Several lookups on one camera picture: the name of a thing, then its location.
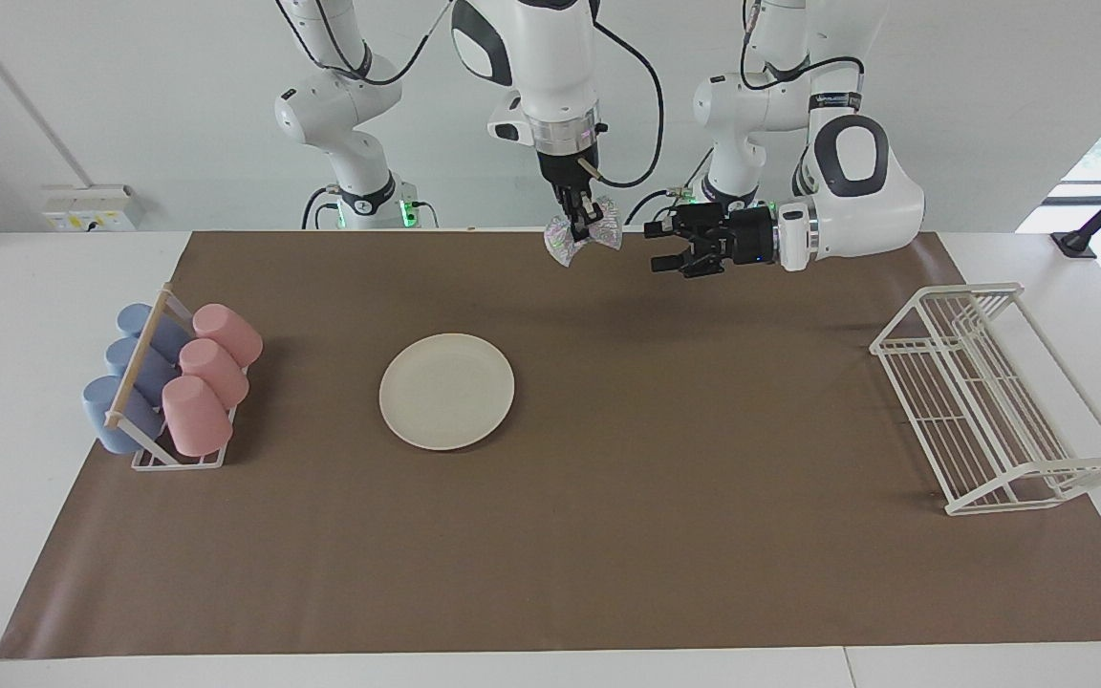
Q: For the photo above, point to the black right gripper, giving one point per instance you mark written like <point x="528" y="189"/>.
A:
<point x="570" y="172"/>

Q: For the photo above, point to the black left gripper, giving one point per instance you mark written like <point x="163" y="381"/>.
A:
<point x="732" y="239"/>

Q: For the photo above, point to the silver foil packet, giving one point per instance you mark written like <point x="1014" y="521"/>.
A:
<point x="562" y="250"/>

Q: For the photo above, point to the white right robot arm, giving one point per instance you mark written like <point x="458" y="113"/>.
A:
<point x="555" y="67"/>

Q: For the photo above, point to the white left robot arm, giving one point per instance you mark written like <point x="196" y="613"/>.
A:
<point x="875" y="215"/>

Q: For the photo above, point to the cream round plate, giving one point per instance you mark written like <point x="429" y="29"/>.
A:
<point x="447" y="392"/>

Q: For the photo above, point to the brown table mat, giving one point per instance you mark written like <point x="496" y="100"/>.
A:
<point x="608" y="554"/>

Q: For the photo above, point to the pink plastic cup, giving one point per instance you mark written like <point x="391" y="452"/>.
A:
<point x="216" y="373"/>
<point x="230" y="333"/>
<point x="195" y="418"/>

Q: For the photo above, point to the blue plastic cup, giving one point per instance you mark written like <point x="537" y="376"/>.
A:
<point x="163" y="334"/>
<point x="111" y="425"/>
<point x="154" y="373"/>

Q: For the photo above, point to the white cup holder rack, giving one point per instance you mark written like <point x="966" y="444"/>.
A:
<point x="139" y="355"/>

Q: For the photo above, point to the white wall socket box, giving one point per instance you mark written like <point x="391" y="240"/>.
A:
<point x="92" y="205"/>

